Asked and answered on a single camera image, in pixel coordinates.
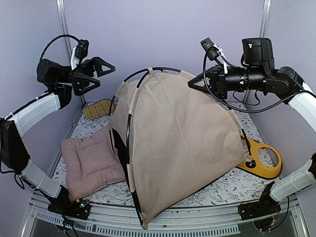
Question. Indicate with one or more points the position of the yellow double bowl stand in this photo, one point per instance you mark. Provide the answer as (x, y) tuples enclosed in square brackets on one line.
[(263, 161)]

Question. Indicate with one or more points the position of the beige fabric pet tent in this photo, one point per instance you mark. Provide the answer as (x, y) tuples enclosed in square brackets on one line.
[(162, 183)]

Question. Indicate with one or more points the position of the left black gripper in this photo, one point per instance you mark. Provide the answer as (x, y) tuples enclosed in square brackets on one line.
[(82, 73)]

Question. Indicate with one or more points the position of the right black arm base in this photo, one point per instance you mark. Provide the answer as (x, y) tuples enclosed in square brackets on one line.
[(262, 207)]

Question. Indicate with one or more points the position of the aluminium frame post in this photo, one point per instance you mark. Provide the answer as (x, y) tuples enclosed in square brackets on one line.
[(262, 34), (64, 27)]

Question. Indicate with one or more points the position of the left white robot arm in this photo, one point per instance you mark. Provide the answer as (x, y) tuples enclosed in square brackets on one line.
[(61, 82)]

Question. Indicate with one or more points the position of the left aluminium frame post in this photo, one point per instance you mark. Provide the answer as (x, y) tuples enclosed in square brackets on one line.
[(64, 27)]

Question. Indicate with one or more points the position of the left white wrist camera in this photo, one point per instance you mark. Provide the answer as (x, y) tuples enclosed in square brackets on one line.
[(79, 53)]

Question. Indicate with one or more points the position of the black tent pole one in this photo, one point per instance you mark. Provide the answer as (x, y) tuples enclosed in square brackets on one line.
[(129, 135)]

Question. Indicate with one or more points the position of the right aluminium frame post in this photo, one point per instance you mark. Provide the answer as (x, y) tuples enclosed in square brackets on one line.
[(262, 34)]

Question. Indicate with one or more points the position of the woven scratcher tray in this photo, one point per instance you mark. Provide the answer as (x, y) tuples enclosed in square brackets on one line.
[(98, 109)]

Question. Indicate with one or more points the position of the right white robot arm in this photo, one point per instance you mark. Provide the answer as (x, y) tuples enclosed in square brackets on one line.
[(257, 72)]

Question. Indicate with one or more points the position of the pink checkered cushion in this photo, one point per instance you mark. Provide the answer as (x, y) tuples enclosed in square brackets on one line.
[(92, 164)]

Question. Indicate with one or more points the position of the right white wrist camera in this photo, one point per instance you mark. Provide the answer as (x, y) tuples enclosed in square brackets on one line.
[(211, 51)]

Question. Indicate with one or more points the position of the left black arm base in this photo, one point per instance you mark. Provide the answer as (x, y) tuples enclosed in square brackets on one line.
[(66, 208)]

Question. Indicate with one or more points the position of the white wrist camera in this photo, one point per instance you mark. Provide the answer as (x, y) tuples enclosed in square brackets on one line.
[(79, 53), (211, 51)]

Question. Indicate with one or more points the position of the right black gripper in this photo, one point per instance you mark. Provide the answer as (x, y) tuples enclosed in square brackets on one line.
[(218, 86)]

